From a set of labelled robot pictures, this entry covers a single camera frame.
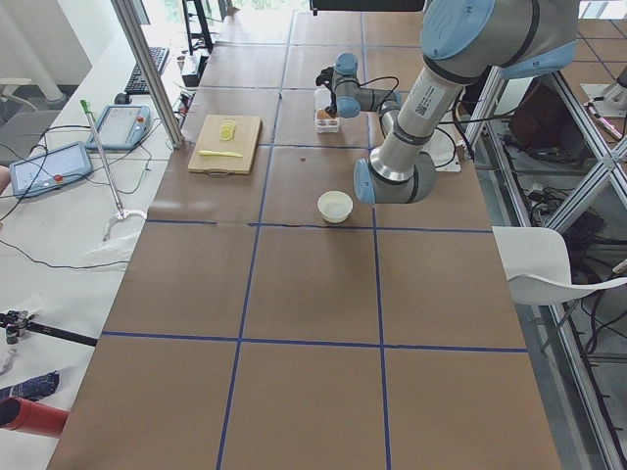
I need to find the clear plastic egg box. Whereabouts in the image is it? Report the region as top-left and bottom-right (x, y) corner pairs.
(313, 88), (340, 134)

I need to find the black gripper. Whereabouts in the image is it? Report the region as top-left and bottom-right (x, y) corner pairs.
(315, 66), (337, 114)

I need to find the teach pendant near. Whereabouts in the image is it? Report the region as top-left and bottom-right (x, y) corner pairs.
(9, 142), (92, 199)

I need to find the black keyboard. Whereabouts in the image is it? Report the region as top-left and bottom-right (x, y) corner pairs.
(122, 46), (170, 96)

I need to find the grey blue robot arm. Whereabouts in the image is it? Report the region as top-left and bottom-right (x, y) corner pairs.
(316, 0), (579, 204)

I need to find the black computer mouse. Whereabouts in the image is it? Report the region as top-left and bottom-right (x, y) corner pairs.
(114, 92), (132, 105)

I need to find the white plastic chair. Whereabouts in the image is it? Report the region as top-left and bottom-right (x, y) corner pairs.
(492, 226), (626, 306)

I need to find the long reacher grabber tool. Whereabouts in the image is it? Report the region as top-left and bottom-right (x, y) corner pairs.
(79, 99), (147, 242)

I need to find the yellow plastic knife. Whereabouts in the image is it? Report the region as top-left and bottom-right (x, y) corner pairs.
(198, 150), (243, 158)

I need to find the teach pendant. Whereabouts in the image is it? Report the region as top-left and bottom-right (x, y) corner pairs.
(9, 142), (92, 199)
(95, 105), (151, 153)

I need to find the teach pendant far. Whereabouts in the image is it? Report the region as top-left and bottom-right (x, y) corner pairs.
(95, 105), (151, 153)

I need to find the white round bowl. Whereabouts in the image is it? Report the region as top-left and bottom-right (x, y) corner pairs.
(316, 190), (354, 223)

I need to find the bamboo cutting board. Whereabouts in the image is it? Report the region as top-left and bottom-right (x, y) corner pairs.
(187, 115), (262, 174)

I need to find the red cylinder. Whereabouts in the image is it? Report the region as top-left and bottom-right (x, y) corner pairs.
(1, 397), (69, 438)

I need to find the aluminium frame post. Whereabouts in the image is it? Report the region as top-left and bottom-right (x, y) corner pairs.
(111, 0), (185, 149)

